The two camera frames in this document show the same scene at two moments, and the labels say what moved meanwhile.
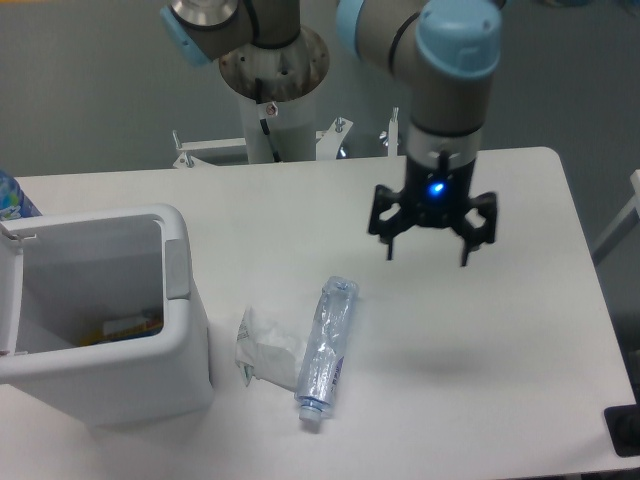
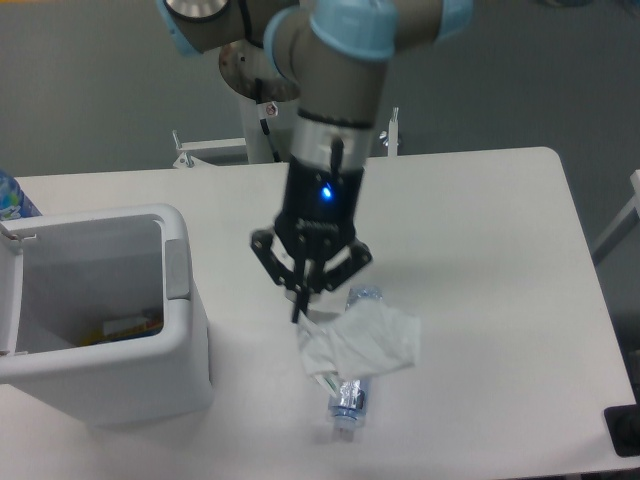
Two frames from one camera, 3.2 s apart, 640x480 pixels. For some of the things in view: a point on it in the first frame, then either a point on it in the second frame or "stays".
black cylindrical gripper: [436, 197] to [320, 213]
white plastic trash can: [64, 273] stays
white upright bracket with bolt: [390, 138] stays
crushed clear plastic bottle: [323, 358] to [353, 395]
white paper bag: [271, 351] to [368, 338]
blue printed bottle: [14, 201] stays
